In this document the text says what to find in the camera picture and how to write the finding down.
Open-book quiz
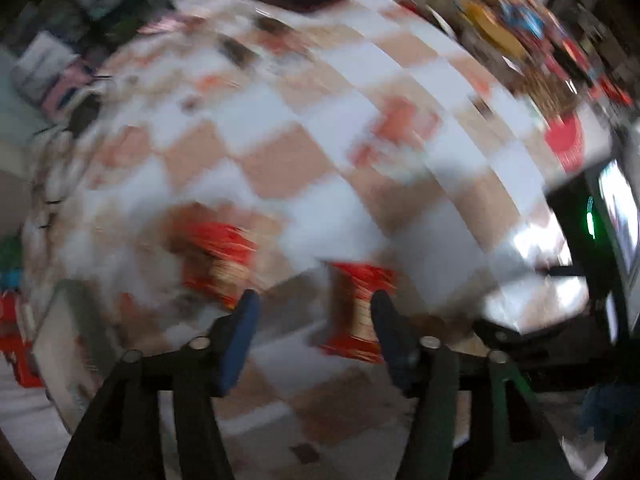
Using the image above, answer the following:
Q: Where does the red plastic stool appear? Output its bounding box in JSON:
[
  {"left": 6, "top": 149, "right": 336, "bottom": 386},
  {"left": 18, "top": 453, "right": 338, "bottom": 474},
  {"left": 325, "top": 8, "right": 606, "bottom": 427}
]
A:
[{"left": 0, "top": 290, "right": 41, "bottom": 388}]

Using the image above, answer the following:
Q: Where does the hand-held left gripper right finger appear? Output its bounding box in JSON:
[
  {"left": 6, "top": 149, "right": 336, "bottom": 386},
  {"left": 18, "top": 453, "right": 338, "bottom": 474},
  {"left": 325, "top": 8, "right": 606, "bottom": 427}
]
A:
[{"left": 369, "top": 289, "right": 576, "bottom": 480}]

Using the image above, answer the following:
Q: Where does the checkered printed tablecloth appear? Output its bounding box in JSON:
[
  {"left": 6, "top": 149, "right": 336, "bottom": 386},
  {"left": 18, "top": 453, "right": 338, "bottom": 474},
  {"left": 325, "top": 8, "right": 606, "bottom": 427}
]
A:
[{"left": 22, "top": 0, "right": 613, "bottom": 480}]

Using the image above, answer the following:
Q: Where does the person's right hand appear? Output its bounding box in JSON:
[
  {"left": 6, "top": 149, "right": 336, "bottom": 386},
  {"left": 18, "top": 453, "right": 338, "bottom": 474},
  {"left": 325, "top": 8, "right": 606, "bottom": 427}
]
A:
[{"left": 580, "top": 382, "right": 640, "bottom": 456}]

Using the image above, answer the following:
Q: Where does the red snack packet gold label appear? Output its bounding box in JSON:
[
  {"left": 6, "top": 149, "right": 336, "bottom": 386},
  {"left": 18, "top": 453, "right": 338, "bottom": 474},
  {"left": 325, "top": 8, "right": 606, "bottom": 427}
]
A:
[{"left": 315, "top": 260, "right": 401, "bottom": 363}]

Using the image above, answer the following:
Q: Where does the green plastic object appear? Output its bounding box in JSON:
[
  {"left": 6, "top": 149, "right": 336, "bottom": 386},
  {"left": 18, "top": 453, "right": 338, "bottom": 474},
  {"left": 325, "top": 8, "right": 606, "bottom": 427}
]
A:
[{"left": 0, "top": 235, "right": 25, "bottom": 273}]

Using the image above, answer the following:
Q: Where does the red round cup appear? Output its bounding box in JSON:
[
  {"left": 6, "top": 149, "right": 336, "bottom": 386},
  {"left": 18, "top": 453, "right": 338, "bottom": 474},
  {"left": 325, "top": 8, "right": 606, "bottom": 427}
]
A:
[{"left": 544, "top": 112, "right": 587, "bottom": 173}]

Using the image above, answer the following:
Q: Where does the shiny red snack packet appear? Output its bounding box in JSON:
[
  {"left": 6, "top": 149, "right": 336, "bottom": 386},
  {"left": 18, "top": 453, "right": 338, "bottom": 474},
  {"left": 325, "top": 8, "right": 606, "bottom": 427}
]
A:
[{"left": 170, "top": 220, "right": 261, "bottom": 311}]

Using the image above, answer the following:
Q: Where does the yellow box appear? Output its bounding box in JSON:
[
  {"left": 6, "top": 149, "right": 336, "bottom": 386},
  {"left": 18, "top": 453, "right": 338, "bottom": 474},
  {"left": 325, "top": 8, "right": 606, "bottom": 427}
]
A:
[{"left": 460, "top": 0, "right": 531, "bottom": 61}]

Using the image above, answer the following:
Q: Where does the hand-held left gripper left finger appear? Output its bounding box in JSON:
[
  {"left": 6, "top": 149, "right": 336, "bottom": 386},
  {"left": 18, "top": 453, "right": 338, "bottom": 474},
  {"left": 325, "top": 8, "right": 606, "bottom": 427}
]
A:
[{"left": 55, "top": 289, "right": 262, "bottom": 480}]

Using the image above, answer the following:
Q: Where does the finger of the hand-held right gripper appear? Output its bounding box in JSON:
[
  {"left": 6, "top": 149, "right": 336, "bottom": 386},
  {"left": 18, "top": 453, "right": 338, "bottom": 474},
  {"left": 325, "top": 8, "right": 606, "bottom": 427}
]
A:
[{"left": 472, "top": 310, "right": 608, "bottom": 392}]

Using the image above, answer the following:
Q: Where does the bag of nuts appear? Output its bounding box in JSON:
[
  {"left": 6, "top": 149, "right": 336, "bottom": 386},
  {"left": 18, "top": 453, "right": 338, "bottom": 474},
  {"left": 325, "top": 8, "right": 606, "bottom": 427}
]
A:
[{"left": 520, "top": 67, "right": 583, "bottom": 116}]

